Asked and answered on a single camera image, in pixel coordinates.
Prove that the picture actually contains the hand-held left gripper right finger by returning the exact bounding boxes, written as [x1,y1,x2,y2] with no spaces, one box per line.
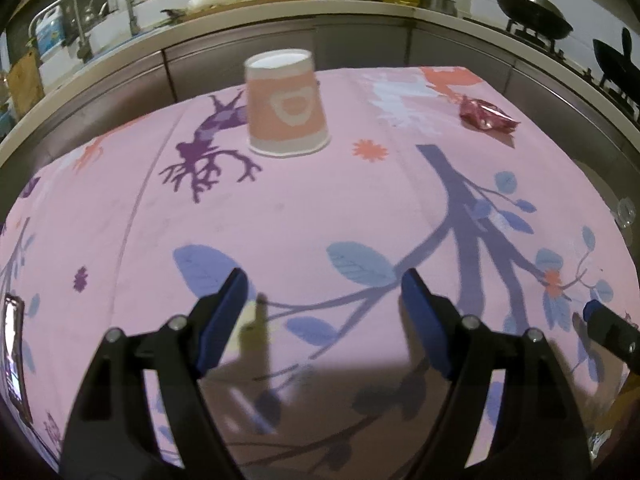
[400,268,593,480]

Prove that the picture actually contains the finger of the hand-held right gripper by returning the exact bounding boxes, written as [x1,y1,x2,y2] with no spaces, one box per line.
[582,299,640,376]

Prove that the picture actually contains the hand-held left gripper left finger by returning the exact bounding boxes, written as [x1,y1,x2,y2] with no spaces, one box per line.
[60,268,249,480]

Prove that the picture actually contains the pink paper cup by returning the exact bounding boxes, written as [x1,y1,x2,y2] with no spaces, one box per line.
[243,49,331,158]

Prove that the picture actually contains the pink floral tablecloth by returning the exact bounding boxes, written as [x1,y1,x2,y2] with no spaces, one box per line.
[0,65,631,471]

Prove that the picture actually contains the black smartphone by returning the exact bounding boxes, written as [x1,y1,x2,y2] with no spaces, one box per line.
[2,294,33,423]

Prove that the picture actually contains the red candy wrapper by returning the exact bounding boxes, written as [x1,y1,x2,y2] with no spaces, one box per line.
[459,94,521,133]

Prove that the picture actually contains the black frying pan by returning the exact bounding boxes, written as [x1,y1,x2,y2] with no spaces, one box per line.
[592,27,640,86]

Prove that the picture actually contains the gas stove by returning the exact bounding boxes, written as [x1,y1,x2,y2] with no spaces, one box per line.
[465,15,640,126]

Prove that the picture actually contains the wooden cutting board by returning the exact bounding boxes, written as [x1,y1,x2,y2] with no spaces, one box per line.
[7,52,46,113]

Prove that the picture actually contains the white sink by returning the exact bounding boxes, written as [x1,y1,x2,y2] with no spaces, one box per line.
[90,0,321,56]

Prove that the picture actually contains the steel bowl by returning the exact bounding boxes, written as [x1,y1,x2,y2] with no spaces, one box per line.
[420,0,458,17]

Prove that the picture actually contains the metal faucet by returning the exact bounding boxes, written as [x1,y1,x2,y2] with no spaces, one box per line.
[92,0,141,36]
[65,0,93,61]

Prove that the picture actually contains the wok with lid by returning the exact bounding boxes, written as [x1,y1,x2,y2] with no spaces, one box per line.
[495,0,575,41]

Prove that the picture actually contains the blue label detergent jug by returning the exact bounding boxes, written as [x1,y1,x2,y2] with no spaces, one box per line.
[29,4,68,58]

